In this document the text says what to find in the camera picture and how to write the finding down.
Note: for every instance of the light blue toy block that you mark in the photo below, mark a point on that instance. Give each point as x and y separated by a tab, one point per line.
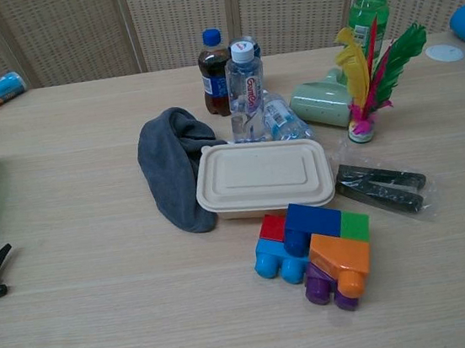
272	258

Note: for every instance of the beige lidded lunch box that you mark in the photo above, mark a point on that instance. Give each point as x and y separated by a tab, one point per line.
258	175

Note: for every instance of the pale green lint roller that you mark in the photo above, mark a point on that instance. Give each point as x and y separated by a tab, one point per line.
319	104

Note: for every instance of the grey cloth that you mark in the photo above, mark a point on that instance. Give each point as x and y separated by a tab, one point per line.
168	169

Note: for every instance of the orange toy block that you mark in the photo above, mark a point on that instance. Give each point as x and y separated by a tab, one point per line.
346	257

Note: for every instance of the purple toy block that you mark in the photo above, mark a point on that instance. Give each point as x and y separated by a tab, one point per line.
316	289

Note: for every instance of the green plastic soda bottle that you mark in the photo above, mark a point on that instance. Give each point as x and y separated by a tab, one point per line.
368	0

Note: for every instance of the white round lid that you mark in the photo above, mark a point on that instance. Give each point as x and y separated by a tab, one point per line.
445	52

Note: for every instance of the colourful feather shuttlecock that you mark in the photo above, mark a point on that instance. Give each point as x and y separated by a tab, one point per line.
357	82

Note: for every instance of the blue-capped bottle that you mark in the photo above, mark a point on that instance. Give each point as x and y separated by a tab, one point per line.
255	48

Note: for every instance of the green toy block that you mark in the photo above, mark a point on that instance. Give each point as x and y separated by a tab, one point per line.
354	227

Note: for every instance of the dark blue toy block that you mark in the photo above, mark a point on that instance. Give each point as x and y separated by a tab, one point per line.
310	219

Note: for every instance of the small clear water bottle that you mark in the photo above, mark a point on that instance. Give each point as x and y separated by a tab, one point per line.
283	119

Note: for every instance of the clear water bottle white cap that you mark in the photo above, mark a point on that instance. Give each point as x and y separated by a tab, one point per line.
245	91

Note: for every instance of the cola bottle with blue cap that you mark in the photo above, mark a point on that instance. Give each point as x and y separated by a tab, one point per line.
215	93

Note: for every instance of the black tongs in plastic bag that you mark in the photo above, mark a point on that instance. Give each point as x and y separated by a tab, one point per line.
383	191

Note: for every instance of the red toy block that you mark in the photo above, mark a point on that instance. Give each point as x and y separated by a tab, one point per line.
272	228

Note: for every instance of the wooden perforated folding screen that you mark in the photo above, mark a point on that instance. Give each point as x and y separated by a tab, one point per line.
71	32

